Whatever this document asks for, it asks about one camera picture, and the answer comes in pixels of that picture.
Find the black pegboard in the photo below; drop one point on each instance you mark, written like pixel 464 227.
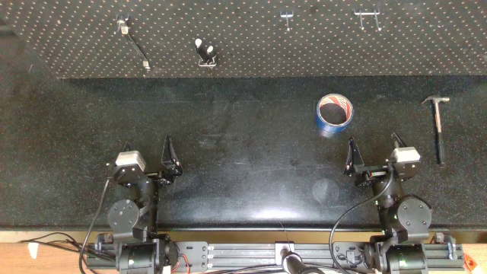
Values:
pixel 266 45

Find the white paper tag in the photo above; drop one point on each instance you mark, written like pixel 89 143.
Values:
pixel 33 249

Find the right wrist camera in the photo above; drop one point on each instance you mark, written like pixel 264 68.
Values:
pixel 405 155

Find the hammer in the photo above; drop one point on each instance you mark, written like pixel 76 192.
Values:
pixel 438 122

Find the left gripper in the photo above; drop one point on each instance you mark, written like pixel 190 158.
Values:
pixel 160 178

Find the metal hook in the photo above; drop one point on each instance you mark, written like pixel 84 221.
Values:
pixel 367 14
pixel 207 65
pixel 287 15
pixel 121 21

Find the roll of blue tape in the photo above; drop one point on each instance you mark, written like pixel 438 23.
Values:
pixel 323 123

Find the orange tag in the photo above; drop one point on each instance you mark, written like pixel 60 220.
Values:
pixel 470 263

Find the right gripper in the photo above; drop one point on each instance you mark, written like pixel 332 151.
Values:
pixel 369 173

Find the mounting rail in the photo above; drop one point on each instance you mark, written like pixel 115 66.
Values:
pixel 236 257

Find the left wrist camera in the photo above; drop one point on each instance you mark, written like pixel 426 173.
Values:
pixel 130 160

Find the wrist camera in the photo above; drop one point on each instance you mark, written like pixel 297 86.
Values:
pixel 130 160
pixel 405 155

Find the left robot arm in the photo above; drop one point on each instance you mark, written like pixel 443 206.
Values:
pixel 123 218

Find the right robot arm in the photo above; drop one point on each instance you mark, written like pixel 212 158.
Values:
pixel 412 218

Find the wrench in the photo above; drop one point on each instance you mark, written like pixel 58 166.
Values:
pixel 135 45

